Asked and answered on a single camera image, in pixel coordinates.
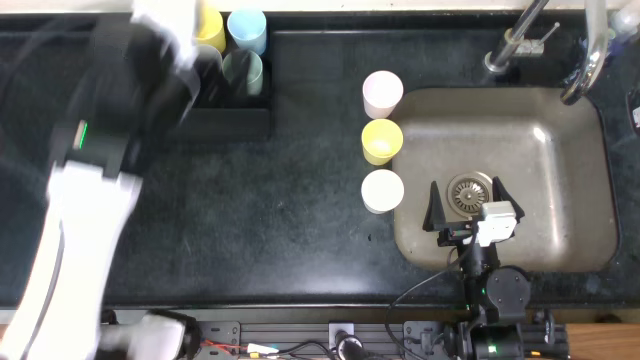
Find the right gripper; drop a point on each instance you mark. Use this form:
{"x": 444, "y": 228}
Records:
{"x": 456, "y": 236}

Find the white cup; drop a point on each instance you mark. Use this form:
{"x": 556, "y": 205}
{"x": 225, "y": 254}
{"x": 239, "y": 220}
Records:
{"x": 382, "y": 191}

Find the yellow cup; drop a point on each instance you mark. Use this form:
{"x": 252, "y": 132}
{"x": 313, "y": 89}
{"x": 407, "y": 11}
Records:
{"x": 212, "y": 30}
{"x": 381, "y": 141}

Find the pink cup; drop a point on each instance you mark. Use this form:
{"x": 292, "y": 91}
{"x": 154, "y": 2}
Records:
{"x": 382, "y": 93}

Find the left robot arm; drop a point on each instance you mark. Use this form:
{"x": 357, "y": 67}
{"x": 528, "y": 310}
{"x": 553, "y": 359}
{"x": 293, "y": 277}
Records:
{"x": 90, "y": 210}

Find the steel sink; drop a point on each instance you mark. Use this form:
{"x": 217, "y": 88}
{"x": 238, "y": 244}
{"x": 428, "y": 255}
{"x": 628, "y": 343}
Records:
{"x": 550, "y": 175}

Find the dark bottle with white label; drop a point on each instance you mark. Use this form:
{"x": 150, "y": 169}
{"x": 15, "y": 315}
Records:
{"x": 634, "y": 107}

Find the steel tap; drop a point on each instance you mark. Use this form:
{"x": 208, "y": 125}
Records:
{"x": 597, "y": 45}

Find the black tray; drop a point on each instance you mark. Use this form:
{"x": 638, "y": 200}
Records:
{"x": 225, "y": 122}

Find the green cup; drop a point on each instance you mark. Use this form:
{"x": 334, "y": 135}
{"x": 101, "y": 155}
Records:
{"x": 242, "y": 72}

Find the blue cup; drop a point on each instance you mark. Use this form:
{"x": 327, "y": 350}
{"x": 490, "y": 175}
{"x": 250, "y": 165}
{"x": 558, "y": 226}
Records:
{"x": 246, "y": 30}

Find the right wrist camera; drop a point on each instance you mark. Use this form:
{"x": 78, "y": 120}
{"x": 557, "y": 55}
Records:
{"x": 496, "y": 222}

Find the mounting rail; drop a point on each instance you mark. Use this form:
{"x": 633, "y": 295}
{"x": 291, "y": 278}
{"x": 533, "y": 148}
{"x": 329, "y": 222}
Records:
{"x": 300, "y": 335}

